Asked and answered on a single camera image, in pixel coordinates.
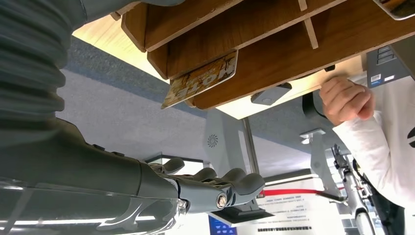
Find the black external drive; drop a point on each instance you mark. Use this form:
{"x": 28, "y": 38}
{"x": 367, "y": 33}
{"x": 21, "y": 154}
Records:
{"x": 270, "y": 94}

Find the grey kiosk stand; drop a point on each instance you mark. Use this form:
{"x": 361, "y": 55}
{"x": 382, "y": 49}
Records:
{"x": 223, "y": 149}

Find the silver scooter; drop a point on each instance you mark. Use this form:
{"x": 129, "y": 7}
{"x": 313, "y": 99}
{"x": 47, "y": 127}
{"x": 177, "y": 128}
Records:
{"x": 353, "y": 194}

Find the person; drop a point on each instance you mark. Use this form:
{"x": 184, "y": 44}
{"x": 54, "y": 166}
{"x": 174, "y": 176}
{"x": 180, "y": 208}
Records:
{"x": 382, "y": 152}

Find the red barrier belt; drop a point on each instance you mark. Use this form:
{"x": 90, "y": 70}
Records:
{"x": 291, "y": 192}

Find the white sign board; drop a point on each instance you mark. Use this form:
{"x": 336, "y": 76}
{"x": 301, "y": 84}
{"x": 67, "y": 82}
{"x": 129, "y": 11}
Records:
{"x": 291, "y": 214}

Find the grey lamp stand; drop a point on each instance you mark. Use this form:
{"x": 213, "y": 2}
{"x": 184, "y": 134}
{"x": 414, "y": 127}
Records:
{"x": 319, "y": 162}

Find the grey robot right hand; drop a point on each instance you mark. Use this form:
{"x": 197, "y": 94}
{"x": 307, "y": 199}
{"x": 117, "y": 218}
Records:
{"x": 81, "y": 168}

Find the grey laptop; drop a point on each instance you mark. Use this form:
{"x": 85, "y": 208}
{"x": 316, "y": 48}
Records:
{"x": 385, "y": 69}

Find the chrome stanchion post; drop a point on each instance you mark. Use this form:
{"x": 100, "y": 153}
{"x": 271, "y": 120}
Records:
{"x": 251, "y": 146}

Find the glass display case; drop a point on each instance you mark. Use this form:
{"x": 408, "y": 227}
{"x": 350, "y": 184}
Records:
{"x": 191, "y": 165}

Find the black office chair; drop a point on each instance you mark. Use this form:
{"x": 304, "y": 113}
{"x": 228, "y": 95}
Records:
{"x": 313, "y": 108}

